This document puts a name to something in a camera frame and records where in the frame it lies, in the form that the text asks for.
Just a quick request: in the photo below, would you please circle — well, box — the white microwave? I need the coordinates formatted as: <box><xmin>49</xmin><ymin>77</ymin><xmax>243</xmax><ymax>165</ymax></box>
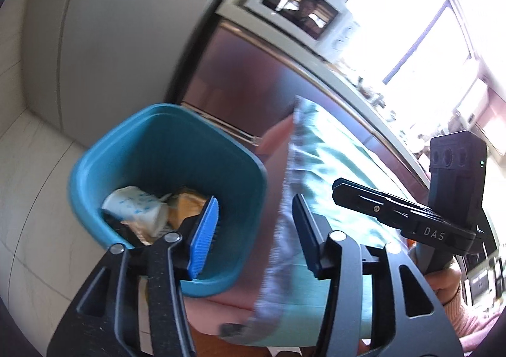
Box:
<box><xmin>243</xmin><ymin>0</ymin><xmax>356</xmax><ymax>61</ymax></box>

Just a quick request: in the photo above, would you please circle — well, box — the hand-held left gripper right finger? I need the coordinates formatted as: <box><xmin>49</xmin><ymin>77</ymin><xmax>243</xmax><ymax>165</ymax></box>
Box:
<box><xmin>292</xmin><ymin>194</ymin><xmax>463</xmax><ymax>357</ymax></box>

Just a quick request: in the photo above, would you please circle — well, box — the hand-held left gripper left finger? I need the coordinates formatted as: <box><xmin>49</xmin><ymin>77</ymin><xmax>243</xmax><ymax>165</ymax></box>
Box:
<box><xmin>46</xmin><ymin>196</ymin><xmax>220</xmax><ymax>357</ymax></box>

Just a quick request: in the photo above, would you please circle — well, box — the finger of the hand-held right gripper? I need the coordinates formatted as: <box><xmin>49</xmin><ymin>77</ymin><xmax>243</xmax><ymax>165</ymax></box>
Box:
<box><xmin>331</xmin><ymin>178</ymin><xmax>429</xmax><ymax>229</ymax></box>

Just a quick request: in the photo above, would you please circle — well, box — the brown cabinet with white counter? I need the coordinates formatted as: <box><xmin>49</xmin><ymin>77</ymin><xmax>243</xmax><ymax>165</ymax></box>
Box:
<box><xmin>180</xmin><ymin>0</ymin><xmax>499</xmax><ymax>263</ymax></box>

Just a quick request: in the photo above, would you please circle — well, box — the grey refrigerator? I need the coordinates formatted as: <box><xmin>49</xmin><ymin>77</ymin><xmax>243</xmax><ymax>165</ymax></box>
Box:
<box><xmin>24</xmin><ymin>0</ymin><xmax>254</xmax><ymax>144</ymax></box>

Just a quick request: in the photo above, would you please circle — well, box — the dark appliance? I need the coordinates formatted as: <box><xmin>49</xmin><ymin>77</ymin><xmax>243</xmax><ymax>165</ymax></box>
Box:
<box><xmin>464</xmin><ymin>252</ymin><xmax>505</xmax><ymax>302</ymax></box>

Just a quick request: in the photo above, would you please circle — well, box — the teal plastic bin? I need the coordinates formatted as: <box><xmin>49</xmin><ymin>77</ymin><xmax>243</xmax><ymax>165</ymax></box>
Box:
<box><xmin>68</xmin><ymin>103</ymin><xmax>268</xmax><ymax>298</ymax></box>

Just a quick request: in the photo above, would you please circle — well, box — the pink table cover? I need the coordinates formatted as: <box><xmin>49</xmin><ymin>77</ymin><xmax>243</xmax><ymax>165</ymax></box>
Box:
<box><xmin>186</xmin><ymin>116</ymin><xmax>329</xmax><ymax>357</ymax></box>

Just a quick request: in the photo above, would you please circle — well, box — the bright window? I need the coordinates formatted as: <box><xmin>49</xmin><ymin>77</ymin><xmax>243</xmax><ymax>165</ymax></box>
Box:
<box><xmin>336</xmin><ymin>0</ymin><xmax>491</xmax><ymax>112</ymax></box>

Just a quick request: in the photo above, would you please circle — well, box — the teal towel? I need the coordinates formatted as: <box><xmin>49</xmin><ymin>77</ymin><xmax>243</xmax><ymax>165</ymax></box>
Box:
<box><xmin>219</xmin><ymin>95</ymin><xmax>431</xmax><ymax>346</ymax></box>

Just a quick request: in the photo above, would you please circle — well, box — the person's right hand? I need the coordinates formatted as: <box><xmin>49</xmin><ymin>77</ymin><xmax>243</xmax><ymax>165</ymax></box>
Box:
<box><xmin>409</xmin><ymin>248</ymin><xmax>463</xmax><ymax>304</ymax></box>

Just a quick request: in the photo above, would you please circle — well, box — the yellow snack packet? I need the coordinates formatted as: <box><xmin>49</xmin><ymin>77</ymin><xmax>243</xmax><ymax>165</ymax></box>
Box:
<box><xmin>166</xmin><ymin>191</ymin><xmax>209</xmax><ymax>229</ymax></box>

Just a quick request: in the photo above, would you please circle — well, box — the white paper cup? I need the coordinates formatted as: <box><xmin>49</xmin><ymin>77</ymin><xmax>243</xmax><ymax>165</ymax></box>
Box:
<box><xmin>102</xmin><ymin>186</ymin><xmax>170</xmax><ymax>237</ymax></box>

